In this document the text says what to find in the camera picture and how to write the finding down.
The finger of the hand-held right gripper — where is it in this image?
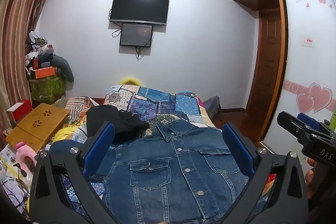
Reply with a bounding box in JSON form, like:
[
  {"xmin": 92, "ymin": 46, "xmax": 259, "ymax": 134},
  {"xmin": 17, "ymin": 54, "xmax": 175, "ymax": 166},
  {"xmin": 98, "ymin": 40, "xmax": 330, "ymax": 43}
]
[
  {"xmin": 297, "ymin": 112, "xmax": 330, "ymax": 133},
  {"xmin": 277, "ymin": 111, "xmax": 316, "ymax": 145}
]

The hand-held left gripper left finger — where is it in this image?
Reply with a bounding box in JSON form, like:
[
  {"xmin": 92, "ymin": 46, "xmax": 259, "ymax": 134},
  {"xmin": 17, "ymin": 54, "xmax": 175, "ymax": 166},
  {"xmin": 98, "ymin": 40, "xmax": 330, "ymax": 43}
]
[{"xmin": 28, "ymin": 121, "xmax": 124, "ymax": 224}]

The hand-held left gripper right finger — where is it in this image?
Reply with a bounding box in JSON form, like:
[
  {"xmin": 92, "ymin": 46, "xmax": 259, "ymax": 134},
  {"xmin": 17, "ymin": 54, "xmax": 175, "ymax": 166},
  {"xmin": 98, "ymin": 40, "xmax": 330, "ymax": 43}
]
[{"xmin": 222, "ymin": 122, "xmax": 309, "ymax": 224}]

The blue denim jacket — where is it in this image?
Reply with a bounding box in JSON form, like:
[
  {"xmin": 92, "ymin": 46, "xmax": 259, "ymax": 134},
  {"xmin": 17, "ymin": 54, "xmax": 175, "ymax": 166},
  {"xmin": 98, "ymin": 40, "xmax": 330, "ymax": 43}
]
[{"xmin": 50, "ymin": 119, "xmax": 263, "ymax": 224}]

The person's right hand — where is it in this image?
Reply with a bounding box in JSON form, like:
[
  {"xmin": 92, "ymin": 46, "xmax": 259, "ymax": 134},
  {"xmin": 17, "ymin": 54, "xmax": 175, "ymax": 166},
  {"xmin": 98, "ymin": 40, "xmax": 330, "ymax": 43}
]
[{"xmin": 305, "ymin": 158, "xmax": 317, "ymax": 200}]

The black garment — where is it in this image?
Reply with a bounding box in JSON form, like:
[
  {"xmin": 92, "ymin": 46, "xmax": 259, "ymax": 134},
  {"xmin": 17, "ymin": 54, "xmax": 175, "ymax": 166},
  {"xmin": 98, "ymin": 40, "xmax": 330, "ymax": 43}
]
[{"xmin": 86, "ymin": 105, "xmax": 150, "ymax": 143}]

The yellow blanket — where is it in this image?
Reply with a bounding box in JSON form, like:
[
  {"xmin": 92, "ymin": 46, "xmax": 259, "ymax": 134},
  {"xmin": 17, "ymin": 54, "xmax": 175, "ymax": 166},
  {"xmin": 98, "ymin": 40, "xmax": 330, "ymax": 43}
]
[{"xmin": 52, "ymin": 122, "xmax": 87, "ymax": 143}]

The striped cloth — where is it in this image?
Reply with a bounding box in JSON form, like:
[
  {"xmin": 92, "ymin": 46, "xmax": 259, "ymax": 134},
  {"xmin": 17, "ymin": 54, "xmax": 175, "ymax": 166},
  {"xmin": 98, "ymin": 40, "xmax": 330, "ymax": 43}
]
[{"xmin": 54, "ymin": 96, "xmax": 92, "ymax": 119}]

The white heart sliding door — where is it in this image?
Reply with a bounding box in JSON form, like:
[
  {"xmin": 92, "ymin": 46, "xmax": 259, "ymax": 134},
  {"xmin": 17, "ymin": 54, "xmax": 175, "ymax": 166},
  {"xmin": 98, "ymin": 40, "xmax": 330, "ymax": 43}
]
[{"xmin": 262, "ymin": 0, "xmax": 336, "ymax": 153}]

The brown wooden door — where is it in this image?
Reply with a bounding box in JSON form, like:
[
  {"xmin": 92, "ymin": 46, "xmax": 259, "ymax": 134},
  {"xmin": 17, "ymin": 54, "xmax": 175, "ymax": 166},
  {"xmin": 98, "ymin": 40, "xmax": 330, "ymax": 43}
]
[{"xmin": 247, "ymin": 10, "xmax": 286, "ymax": 119}]

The wooden lap desk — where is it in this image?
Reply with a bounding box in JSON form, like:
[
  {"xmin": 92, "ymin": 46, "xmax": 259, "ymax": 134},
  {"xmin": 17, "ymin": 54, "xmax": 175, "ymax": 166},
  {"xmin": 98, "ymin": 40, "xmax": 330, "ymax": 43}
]
[{"xmin": 5, "ymin": 103, "xmax": 71, "ymax": 153}]

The yellow round object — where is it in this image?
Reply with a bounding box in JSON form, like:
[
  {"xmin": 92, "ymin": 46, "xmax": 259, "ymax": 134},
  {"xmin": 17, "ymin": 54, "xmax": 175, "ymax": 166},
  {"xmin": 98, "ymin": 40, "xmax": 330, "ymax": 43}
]
[{"xmin": 118, "ymin": 78, "xmax": 142, "ymax": 86}]

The patchwork quilt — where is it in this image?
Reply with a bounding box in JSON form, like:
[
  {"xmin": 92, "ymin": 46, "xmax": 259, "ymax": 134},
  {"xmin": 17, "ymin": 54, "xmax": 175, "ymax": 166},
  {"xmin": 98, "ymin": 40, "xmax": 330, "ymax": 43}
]
[{"xmin": 51, "ymin": 84, "xmax": 279, "ymax": 217}]

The pink bottle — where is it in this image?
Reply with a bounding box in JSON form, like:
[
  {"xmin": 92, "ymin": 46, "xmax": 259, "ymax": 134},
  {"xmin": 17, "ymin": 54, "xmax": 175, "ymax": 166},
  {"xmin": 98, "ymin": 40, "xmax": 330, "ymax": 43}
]
[{"xmin": 14, "ymin": 142, "xmax": 38, "ymax": 174}]

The green patterned cloth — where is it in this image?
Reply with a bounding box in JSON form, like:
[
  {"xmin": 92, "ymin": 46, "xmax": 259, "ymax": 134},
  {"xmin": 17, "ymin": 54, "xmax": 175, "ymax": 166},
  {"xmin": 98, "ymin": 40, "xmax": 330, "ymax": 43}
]
[{"xmin": 29, "ymin": 74, "xmax": 66, "ymax": 102}]

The red box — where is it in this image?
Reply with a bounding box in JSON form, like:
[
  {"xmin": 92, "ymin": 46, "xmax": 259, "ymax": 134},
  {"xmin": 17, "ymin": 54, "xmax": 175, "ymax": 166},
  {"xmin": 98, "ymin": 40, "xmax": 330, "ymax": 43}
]
[{"xmin": 7, "ymin": 99, "xmax": 33, "ymax": 122}]

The orange box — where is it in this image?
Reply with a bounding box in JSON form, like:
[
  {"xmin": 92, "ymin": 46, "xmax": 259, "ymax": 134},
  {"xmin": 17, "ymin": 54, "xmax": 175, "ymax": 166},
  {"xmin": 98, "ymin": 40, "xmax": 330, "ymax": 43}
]
[{"xmin": 28, "ymin": 67, "xmax": 57, "ymax": 80}]

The pile of clutter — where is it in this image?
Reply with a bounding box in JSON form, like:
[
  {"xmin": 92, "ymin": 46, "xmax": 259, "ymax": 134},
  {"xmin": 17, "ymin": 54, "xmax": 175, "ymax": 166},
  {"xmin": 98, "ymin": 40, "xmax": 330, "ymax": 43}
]
[{"xmin": 25, "ymin": 31, "xmax": 57, "ymax": 69}]

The small black monitor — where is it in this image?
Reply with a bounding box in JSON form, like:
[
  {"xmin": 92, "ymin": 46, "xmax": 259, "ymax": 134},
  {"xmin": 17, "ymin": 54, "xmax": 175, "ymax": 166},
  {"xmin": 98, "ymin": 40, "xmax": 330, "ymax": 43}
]
[{"xmin": 119, "ymin": 23, "xmax": 154, "ymax": 48}]

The brown striped curtain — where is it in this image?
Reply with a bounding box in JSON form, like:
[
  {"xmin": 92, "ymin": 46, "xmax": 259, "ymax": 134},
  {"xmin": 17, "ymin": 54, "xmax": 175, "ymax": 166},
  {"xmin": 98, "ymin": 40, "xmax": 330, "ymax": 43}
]
[{"xmin": 0, "ymin": 0, "xmax": 62, "ymax": 132}]

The black television cable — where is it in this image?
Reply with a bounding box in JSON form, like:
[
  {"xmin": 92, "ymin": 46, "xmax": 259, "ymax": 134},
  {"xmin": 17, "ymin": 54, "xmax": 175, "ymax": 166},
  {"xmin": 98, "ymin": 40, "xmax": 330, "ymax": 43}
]
[{"xmin": 108, "ymin": 10, "xmax": 122, "ymax": 39}]

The black wall television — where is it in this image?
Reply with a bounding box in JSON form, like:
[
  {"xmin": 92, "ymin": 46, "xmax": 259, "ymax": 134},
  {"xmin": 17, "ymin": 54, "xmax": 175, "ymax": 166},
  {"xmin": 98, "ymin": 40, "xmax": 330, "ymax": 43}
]
[{"xmin": 109, "ymin": 0, "xmax": 170, "ymax": 26}]

